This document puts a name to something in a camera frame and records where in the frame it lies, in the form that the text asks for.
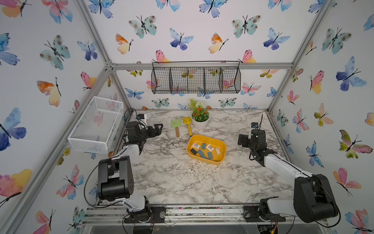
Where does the yellow toy shovel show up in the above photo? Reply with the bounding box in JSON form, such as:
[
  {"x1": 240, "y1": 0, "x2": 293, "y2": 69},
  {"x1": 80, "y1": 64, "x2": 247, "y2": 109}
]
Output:
[{"x1": 183, "y1": 117, "x2": 193, "y2": 137}]

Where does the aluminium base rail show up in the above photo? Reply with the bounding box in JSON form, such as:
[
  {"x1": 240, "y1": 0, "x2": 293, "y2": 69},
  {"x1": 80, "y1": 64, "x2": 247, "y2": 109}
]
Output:
[{"x1": 83, "y1": 203, "x2": 304, "y2": 226}]

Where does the white pot artificial plant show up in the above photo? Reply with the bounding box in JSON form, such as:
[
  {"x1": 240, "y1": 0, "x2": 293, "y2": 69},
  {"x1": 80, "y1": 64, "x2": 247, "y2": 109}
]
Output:
[{"x1": 189, "y1": 98, "x2": 210, "y2": 130}]

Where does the yellow plastic storage box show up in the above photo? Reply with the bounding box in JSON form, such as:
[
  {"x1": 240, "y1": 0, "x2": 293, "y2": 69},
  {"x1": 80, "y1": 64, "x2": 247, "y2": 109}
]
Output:
[{"x1": 187, "y1": 135, "x2": 227, "y2": 166}]

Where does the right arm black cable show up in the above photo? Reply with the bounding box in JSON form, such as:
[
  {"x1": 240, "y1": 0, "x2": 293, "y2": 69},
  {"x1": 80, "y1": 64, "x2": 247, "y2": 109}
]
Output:
[{"x1": 309, "y1": 175, "x2": 342, "y2": 229}]

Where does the green garden fork wooden handle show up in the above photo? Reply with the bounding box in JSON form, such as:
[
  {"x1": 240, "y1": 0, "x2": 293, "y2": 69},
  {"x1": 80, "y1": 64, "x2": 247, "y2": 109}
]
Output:
[{"x1": 171, "y1": 119, "x2": 181, "y2": 137}]

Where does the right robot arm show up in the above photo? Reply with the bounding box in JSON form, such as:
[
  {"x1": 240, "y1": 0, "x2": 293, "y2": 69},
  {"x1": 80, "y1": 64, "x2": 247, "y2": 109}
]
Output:
[{"x1": 238, "y1": 129, "x2": 341, "y2": 223}]

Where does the white mesh wall basket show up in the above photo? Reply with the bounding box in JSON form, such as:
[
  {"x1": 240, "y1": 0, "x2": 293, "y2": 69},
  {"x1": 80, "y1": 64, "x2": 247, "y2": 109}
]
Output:
[{"x1": 68, "y1": 96, "x2": 124, "y2": 154}]

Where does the dark grey eraser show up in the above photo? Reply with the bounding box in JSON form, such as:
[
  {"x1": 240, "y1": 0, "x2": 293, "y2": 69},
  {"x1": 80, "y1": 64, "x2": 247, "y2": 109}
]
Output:
[{"x1": 190, "y1": 148, "x2": 197, "y2": 155}]

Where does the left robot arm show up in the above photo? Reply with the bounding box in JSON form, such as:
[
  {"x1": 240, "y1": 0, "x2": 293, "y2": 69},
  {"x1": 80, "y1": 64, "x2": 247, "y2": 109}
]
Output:
[{"x1": 97, "y1": 121, "x2": 163, "y2": 213}]

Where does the black wire wall basket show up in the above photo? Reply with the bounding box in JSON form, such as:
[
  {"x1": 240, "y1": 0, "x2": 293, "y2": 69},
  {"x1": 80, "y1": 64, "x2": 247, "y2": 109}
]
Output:
[{"x1": 149, "y1": 61, "x2": 242, "y2": 95}]

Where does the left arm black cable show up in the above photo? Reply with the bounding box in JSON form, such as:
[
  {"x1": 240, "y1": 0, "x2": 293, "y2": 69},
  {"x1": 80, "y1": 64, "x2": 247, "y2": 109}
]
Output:
[{"x1": 83, "y1": 163, "x2": 123, "y2": 209}]

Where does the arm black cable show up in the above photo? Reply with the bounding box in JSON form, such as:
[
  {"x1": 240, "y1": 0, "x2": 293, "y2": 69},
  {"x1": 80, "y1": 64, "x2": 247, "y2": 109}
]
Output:
[
  {"x1": 83, "y1": 163, "x2": 123, "y2": 209},
  {"x1": 309, "y1": 175, "x2": 342, "y2": 229}
]

